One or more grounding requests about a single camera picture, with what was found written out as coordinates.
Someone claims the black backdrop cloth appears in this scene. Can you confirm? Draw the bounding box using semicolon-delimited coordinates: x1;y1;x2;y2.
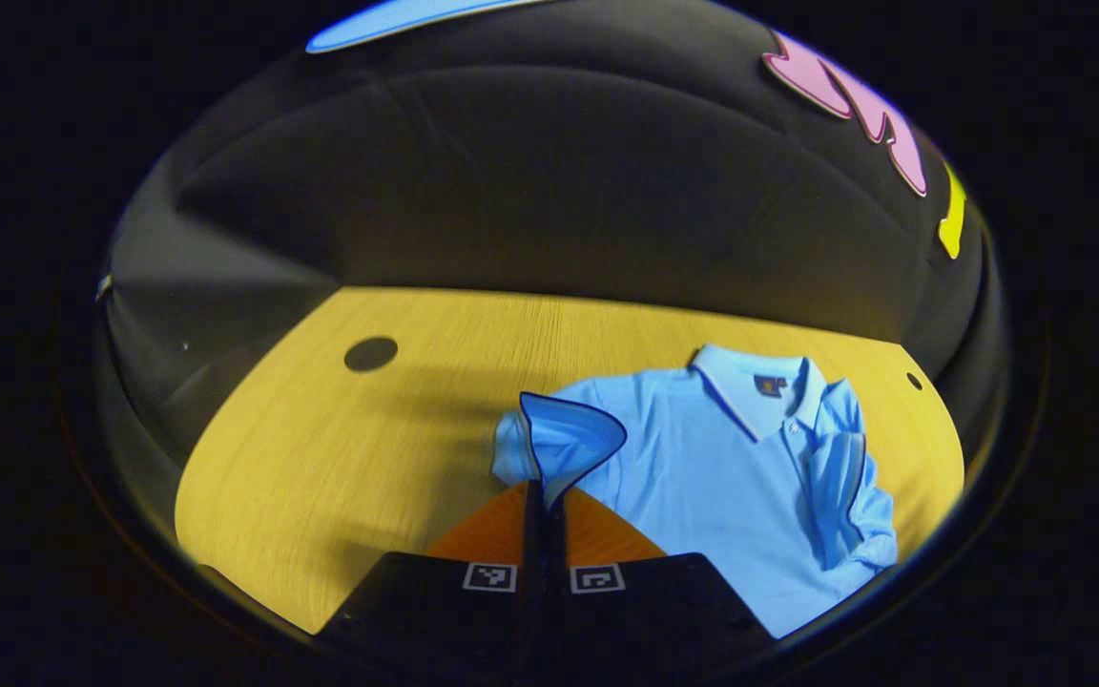
92;0;1010;459

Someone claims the light blue T-shirt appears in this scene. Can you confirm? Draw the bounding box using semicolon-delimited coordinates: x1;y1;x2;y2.
490;343;900;640

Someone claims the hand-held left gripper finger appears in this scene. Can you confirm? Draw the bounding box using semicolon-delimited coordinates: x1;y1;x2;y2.
545;482;776;674
316;480;547;671

